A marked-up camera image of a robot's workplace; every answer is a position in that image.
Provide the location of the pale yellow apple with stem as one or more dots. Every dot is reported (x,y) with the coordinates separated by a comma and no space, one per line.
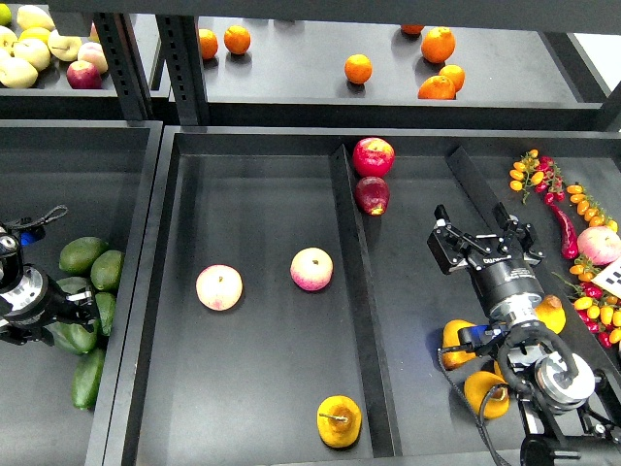
(64,48)

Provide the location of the black middle tray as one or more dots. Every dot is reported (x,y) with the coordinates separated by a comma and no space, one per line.
(205,393)

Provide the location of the red apple on left shelf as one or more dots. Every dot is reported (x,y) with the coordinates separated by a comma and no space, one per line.
(82,74)

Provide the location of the pink apple left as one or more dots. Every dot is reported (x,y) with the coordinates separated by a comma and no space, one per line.
(218,287)

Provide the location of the yellow pear by divider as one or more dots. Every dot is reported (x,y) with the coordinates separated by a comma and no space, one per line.
(550,311)

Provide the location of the cherry tomato bunch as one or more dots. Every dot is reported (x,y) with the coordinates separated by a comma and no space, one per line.
(598,309)
(539,174)

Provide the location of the bright red apple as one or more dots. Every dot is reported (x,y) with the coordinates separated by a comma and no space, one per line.
(373,157)

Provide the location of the green avocado under pile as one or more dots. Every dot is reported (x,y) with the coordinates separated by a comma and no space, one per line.
(73,285)

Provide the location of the dark red apple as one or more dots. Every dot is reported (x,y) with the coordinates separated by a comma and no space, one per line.
(372,195)

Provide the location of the black shelf upright post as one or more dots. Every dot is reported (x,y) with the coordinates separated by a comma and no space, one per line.
(179,37)

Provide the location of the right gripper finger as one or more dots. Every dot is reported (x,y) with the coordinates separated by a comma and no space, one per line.
(517,238)
(452,248)

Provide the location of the pink apple right tray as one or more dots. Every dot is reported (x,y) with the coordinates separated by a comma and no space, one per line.
(599,244)

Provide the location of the orange on shelf behind front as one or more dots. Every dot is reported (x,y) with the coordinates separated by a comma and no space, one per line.
(455,73)

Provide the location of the black left tray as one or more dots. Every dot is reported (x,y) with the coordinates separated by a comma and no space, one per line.
(103,172)

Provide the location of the orange on shelf left edge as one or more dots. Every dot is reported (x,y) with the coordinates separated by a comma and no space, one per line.
(208,43)

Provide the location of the pink apple centre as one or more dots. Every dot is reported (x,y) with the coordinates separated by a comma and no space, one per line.
(311,269)

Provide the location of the large orange on shelf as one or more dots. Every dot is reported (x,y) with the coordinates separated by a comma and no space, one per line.
(438,44)

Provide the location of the orange under top shelf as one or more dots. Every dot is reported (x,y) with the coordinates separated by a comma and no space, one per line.
(412,29)

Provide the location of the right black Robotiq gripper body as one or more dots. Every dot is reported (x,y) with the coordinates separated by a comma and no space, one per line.
(504,283)

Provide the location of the black tray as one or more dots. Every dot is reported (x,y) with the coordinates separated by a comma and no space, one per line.
(205,393)
(103,172)

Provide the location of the orange cherry tomato vine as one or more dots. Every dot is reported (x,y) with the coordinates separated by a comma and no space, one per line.
(589,208)

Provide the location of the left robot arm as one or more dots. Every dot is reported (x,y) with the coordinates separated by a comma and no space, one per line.
(24,232)

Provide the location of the cherry tomato bunch top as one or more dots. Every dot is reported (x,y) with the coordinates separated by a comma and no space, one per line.
(539,174)

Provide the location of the pink apple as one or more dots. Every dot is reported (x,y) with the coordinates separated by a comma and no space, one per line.
(311,269)
(218,287)

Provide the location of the pale peach on left shelf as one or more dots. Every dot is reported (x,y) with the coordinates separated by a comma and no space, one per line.
(92,52)

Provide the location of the pale yellow pear front left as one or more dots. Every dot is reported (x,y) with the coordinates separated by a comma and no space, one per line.
(17,73)

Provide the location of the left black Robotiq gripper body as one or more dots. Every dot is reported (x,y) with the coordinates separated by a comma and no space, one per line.
(31,301)

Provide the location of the cherry tomato bunch bottom right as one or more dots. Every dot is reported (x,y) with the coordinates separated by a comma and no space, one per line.
(598,309)

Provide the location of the orange on shelf centre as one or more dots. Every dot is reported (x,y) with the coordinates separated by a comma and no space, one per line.
(358,68)

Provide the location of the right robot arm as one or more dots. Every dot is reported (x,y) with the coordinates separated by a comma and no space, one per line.
(569,411)

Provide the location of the red chili pepper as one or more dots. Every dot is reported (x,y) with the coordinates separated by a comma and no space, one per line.
(569,247)

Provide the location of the black white marker card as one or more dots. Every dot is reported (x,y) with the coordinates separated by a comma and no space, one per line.
(609,279)

